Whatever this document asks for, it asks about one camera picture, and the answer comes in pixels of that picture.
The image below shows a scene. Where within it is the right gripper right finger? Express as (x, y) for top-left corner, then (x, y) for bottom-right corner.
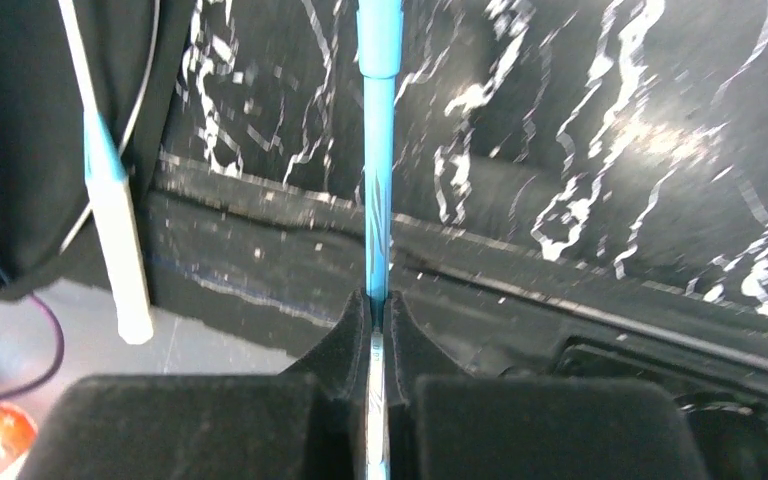
(383, 292), (707, 479)

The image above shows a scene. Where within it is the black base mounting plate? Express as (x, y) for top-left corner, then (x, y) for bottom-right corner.
(139, 158), (768, 479)

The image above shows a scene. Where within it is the blue racket cover bag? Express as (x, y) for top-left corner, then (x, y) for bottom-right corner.
(0, 1), (194, 300)

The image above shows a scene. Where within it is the blue badminton racket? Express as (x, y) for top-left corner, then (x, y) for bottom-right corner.
(58, 0), (154, 345)
(356, 0), (403, 479)

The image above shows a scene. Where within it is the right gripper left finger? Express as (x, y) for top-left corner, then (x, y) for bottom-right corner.
(20, 291), (370, 479)

